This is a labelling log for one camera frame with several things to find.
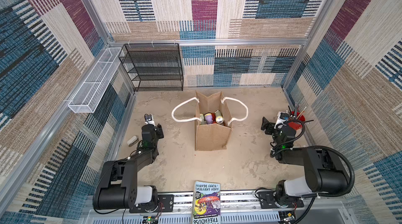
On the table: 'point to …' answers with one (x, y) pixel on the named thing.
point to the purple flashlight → (209, 119)
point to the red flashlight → (213, 118)
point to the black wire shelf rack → (153, 66)
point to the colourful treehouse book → (207, 206)
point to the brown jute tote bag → (210, 136)
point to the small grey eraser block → (132, 141)
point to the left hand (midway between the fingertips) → (155, 125)
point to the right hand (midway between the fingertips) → (272, 120)
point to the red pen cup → (298, 115)
